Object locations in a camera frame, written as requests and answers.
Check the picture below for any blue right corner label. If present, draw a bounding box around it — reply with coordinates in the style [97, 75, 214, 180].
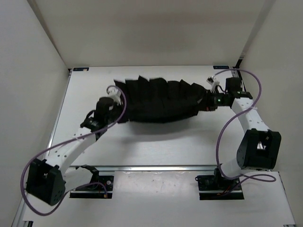
[213, 65, 229, 70]

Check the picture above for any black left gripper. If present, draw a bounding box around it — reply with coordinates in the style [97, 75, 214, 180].
[105, 100, 134, 124]

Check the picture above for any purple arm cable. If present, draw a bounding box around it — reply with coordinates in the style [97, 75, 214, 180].
[210, 68, 277, 183]
[20, 85, 127, 216]

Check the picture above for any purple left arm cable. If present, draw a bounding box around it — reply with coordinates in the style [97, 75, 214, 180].
[20, 85, 127, 216]

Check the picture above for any blue left corner label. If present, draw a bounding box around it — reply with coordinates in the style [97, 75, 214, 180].
[73, 67, 89, 71]

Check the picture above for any aluminium table rail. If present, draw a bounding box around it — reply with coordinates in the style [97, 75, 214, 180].
[37, 164, 270, 173]

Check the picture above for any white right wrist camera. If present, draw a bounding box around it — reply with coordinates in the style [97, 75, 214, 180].
[206, 76, 220, 93]

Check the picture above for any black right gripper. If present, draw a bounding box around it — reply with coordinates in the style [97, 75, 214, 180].
[195, 89, 229, 111]

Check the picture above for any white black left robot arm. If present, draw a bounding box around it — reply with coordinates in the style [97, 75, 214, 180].
[20, 94, 126, 206]

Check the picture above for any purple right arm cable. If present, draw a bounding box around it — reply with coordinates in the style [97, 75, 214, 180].
[210, 68, 277, 183]

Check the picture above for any black pleated skirt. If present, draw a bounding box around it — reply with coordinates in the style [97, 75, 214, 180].
[114, 76, 210, 123]

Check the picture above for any blue corner label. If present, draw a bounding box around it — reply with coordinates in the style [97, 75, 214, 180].
[213, 65, 229, 70]
[73, 67, 89, 71]

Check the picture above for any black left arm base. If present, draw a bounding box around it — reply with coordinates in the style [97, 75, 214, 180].
[70, 165, 114, 199]

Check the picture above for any white front cover board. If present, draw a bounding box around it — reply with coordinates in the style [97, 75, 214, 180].
[23, 172, 295, 227]

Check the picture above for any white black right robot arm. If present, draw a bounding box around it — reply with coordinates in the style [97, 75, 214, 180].
[207, 77, 282, 189]

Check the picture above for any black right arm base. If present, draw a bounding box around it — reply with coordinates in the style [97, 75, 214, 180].
[195, 168, 244, 201]

